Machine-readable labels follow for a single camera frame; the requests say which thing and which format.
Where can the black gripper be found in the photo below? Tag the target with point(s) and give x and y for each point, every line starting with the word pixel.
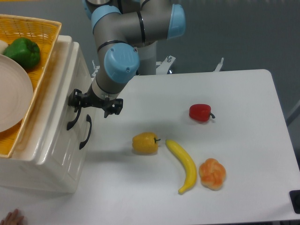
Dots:
pixel 79 100

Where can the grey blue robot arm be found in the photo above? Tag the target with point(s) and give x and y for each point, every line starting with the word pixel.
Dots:
pixel 117 37

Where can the white drawer cabinet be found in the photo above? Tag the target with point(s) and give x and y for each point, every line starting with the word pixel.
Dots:
pixel 22 170

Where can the person's hand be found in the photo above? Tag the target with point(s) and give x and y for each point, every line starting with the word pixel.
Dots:
pixel 13 218

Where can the yellow bell pepper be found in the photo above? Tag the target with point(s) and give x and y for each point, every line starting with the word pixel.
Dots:
pixel 145 143

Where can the beige plate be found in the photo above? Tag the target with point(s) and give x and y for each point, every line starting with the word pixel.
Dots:
pixel 16 93

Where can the green bell pepper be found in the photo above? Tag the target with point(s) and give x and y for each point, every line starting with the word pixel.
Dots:
pixel 23 51

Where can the yellow woven basket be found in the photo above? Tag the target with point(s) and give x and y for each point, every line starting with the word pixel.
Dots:
pixel 43 32

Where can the red bell pepper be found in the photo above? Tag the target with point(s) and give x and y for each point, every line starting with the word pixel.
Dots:
pixel 201 112

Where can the white round vegetable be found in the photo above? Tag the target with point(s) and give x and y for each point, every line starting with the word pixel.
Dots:
pixel 3 46

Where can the yellow banana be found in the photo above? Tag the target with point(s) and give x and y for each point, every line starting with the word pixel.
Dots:
pixel 188 164

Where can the orange knotted bread roll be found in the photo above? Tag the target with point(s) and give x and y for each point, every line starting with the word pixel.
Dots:
pixel 212 174

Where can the black object at table edge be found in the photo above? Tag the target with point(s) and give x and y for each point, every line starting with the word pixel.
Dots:
pixel 295 199

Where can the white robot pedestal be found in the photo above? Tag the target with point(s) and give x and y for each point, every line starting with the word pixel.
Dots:
pixel 148 63

